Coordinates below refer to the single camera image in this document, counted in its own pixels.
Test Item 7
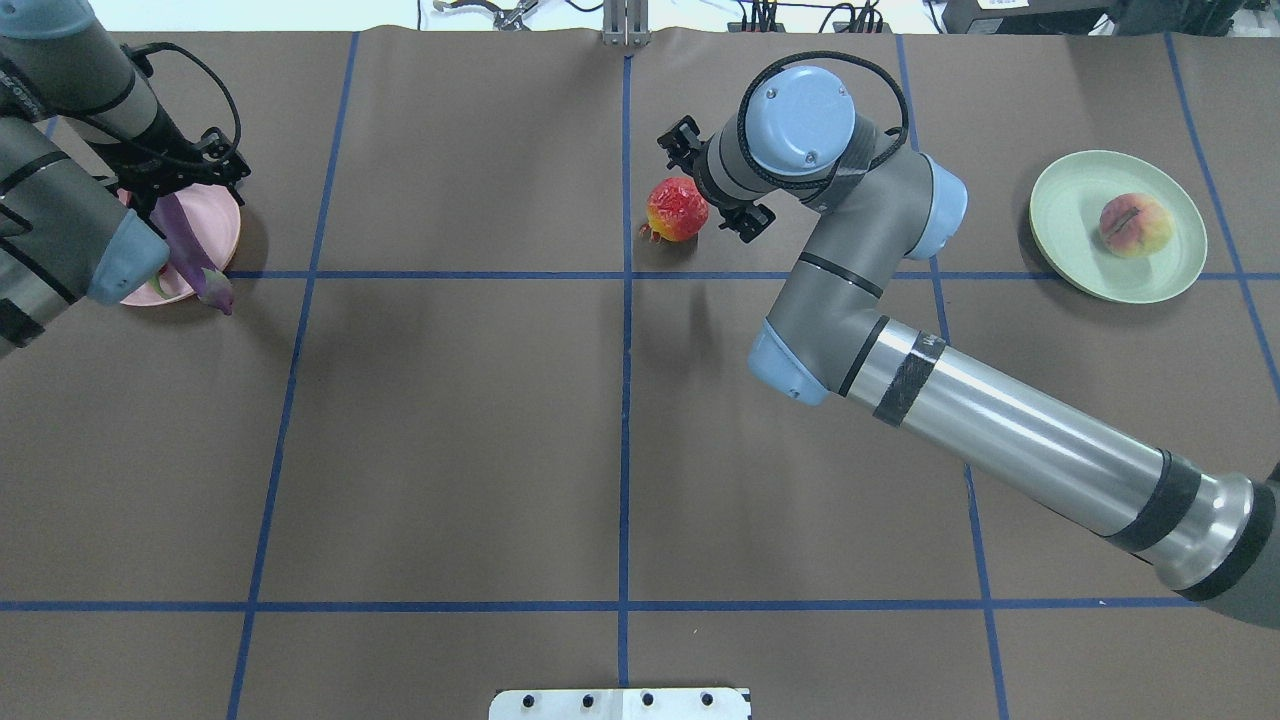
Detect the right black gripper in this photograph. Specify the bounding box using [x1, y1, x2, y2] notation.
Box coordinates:
[658, 117, 776, 243]

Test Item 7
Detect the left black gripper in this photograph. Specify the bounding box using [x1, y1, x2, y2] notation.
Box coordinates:
[110, 127, 251, 211]

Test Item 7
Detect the red yellow pomegranate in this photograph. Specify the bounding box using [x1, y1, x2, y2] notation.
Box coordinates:
[639, 177, 710, 243]

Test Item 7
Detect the purple eggplant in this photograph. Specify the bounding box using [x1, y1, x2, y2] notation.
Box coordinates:
[150, 193, 236, 316]

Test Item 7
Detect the yellow pink peach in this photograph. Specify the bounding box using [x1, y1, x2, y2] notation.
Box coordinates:
[1098, 193, 1178, 259]

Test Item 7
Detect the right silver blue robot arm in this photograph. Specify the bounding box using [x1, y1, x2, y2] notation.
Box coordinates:
[657, 53, 1277, 629]

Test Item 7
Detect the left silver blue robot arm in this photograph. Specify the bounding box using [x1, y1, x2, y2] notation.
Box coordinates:
[1, 1, 250, 354]

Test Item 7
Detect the pink plate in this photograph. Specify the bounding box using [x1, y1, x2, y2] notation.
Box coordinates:
[120, 184, 241, 307]

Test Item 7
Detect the green plate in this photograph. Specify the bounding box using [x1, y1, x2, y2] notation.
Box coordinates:
[1029, 150, 1208, 304]

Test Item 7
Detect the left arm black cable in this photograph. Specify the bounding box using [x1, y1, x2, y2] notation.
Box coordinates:
[131, 42, 243, 161]

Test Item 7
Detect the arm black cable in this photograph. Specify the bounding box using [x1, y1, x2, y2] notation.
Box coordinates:
[131, 42, 243, 161]
[737, 50, 911, 191]

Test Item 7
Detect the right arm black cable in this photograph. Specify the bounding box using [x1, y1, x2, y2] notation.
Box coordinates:
[737, 50, 911, 191]

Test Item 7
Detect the aluminium frame post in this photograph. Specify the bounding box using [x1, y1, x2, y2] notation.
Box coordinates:
[602, 0, 652, 47]

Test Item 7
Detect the white camera mast column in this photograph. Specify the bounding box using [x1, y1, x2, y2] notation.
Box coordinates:
[488, 687, 753, 719]

